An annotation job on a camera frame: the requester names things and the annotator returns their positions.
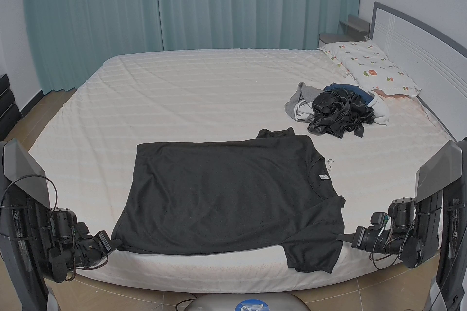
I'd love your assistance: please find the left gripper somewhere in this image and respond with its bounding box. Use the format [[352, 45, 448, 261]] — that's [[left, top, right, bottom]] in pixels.
[[74, 230, 112, 267]]

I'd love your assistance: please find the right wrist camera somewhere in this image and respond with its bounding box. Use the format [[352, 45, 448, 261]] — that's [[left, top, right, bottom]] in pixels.
[[371, 213, 389, 230]]

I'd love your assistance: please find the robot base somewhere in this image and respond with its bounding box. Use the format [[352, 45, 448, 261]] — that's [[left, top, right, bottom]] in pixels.
[[182, 293, 308, 311]]

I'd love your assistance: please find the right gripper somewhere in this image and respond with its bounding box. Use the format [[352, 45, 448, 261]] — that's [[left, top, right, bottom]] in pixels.
[[352, 226, 389, 253]]

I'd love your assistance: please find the black T-shirt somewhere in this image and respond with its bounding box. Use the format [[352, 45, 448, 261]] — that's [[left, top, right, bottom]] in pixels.
[[109, 127, 347, 274]]

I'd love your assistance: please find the black chest of drawers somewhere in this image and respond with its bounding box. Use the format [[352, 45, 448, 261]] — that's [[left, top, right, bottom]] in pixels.
[[0, 74, 21, 132]]

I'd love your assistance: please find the peach pillow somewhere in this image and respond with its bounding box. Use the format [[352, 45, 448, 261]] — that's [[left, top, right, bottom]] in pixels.
[[372, 89, 413, 99]]

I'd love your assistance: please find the pile of clothes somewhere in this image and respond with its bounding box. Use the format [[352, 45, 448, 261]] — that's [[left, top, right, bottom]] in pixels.
[[285, 82, 391, 139]]

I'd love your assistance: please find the bed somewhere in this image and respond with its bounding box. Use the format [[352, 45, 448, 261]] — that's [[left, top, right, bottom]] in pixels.
[[27, 1, 467, 294]]

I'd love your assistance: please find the white printed pillow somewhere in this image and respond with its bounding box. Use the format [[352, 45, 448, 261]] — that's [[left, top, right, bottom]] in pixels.
[[317, 41, 422, 97]]

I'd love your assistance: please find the grey bedside table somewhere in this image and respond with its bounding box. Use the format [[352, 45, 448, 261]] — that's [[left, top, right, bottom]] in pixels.
[[319, 14, 371, 48]]

